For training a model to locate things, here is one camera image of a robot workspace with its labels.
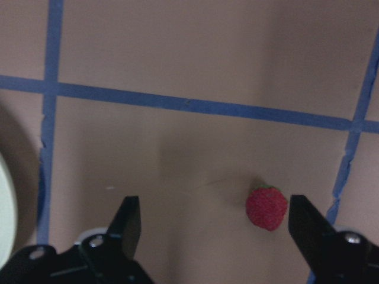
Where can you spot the round red strawberry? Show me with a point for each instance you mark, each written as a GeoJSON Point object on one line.
{"type": "Point", "coordinates": [266, 207]}

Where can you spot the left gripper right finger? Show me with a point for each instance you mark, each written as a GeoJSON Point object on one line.
{"type": "Point", "coordinates": [334, 256]}

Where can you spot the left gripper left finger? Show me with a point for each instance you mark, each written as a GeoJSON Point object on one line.
{"type": "Point", "coordinates": [118, 242]}

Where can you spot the light green plate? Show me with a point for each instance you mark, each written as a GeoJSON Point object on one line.
{"type": "Point", "coordinates": [9, 213]}

